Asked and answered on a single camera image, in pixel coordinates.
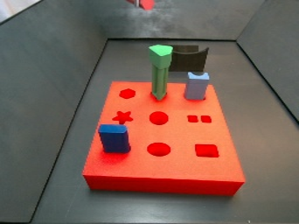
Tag light blue peg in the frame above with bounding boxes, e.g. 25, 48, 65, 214
184, 72, 209, 100

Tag red hexagon peg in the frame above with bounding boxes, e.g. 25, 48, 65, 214
126, 0, 155, 11

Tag red shape sorter board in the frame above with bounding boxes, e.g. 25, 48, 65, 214
82, 81, 245, 196

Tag dark blue peg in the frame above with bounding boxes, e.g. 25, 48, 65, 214
97, 124, 130, 153

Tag black curved holder block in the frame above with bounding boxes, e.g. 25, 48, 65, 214
169, 45, 209, 72

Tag green tall peg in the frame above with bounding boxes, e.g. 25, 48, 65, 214
148, 45, 173, 101

